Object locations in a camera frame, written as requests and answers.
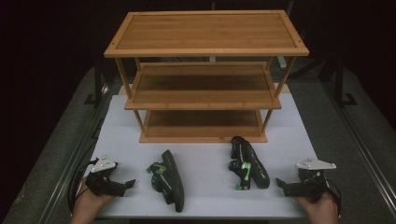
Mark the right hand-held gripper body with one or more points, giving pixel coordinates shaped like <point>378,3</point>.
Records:
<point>306,183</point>

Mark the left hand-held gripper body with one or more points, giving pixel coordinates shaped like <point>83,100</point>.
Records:
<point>104,183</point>

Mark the wooden three-tier shoe rack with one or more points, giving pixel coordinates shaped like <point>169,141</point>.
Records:
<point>205,31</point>

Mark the person's left hand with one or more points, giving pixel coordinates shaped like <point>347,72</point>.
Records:
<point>88,203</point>

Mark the person's right hand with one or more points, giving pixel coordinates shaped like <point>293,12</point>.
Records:
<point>322,208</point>

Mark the white board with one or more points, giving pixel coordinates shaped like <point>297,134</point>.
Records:
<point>205,161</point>

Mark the black metal stand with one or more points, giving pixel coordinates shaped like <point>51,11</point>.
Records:
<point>98,84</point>
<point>341,84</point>

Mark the metal table rail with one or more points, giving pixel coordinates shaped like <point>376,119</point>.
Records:
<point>361,149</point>
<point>74,161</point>

